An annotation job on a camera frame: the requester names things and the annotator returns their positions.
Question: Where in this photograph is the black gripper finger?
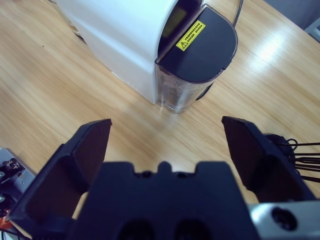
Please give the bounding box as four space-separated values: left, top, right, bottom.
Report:
8 118 113 240
221 115 320 204

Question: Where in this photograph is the white capsule coffee machine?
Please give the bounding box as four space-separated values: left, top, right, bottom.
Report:
48 0 203 105

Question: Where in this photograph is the orange clamp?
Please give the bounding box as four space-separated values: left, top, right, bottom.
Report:
0 215 13 229

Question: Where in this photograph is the clear water tank black lid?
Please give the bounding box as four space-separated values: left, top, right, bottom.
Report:
154 3 238 115

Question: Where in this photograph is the black wire capsule holder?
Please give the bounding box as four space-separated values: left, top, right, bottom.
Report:
262 133 320 183

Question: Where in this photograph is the dark camera post with bracket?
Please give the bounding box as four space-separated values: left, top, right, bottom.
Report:
0 159 22 181

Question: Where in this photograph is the black cable at mounting plate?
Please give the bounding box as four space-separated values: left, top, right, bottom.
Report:
0 229 21 240

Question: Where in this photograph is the coffee machine power cable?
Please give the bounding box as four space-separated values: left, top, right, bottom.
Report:
232 0 245 27

